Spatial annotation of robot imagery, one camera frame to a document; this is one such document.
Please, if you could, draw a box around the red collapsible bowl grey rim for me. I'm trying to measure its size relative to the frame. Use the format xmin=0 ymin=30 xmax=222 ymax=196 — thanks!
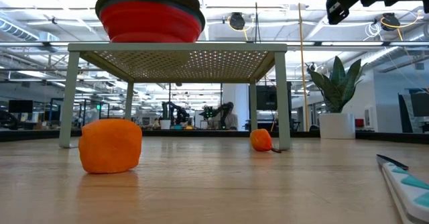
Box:
xmin=95 ymin=0 xmax=206 ymax=44

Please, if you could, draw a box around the orange toy mandarin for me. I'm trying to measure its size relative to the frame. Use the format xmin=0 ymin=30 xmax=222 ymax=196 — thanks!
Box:
xmin=78 ymin=118 xmax=143 ymax=175

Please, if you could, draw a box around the green perforated metal riser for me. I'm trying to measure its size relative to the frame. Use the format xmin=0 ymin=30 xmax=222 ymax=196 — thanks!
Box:
xmin=59 ymin=42 xmax=291 ymax=151

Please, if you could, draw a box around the dark background monitor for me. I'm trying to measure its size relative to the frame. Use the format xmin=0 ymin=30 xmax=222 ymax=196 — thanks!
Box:
xmin=256 ymin=83 xmax=292 ymax=111
xmin=8 ymin=99 xmax=34 ymax=115

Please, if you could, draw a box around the snake plant in white pot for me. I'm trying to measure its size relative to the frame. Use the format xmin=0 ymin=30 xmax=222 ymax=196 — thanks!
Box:
xmin=306 ymin=55 xmax=366 ymax=140

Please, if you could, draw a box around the small orange toy pepper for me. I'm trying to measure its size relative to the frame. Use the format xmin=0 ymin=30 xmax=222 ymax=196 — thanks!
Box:
xmin=249 ymin=128 xmax=283 ymax=154

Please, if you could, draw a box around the person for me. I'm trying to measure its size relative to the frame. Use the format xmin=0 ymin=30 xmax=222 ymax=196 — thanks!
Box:
xmin=225 ymin=112 xmax=239 ymax=130

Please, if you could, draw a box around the black aluminium rig frame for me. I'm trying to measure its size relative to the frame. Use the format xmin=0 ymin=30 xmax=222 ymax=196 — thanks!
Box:
xmin=0 ymin=129 xmax=429 ymax=144

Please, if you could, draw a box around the knife with white teal handle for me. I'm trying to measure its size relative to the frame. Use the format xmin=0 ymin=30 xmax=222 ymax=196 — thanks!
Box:
xmin=376 ymin=154 xmax=429 ymax=224

